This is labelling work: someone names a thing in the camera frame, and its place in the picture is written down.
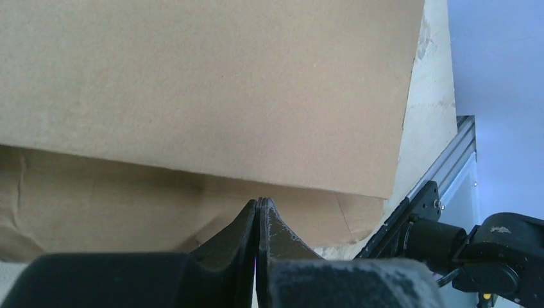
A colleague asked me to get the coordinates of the brown cardboard box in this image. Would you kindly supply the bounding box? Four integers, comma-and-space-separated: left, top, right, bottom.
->
1, 1, 424, 262

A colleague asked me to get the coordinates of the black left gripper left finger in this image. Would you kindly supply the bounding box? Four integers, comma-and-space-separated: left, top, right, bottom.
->
3, 200, 257, 307

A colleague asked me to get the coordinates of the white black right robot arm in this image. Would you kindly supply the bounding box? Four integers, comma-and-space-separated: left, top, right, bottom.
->
398, 212, 543, 307

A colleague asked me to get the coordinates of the aluminium frame rail right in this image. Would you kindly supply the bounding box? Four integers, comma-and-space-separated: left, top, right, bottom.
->
407, 115, 477, 199

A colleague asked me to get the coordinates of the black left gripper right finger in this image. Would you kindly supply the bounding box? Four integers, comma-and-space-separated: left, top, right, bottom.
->
256, 198, 445, 307

